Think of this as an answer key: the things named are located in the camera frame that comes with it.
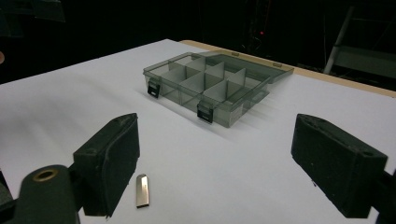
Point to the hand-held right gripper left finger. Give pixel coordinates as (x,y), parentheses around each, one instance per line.
(106,161)

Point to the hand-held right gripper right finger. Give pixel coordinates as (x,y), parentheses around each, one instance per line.
(336,165)

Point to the silver metal flash drive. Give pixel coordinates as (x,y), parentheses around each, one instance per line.
(142,190)

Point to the clear grey compartment box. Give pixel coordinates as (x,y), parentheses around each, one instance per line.
(207,87)

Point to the grey metal stand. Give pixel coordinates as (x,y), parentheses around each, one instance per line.
(358,57)

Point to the dark equipment with red light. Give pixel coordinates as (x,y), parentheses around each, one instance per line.
(261,28)

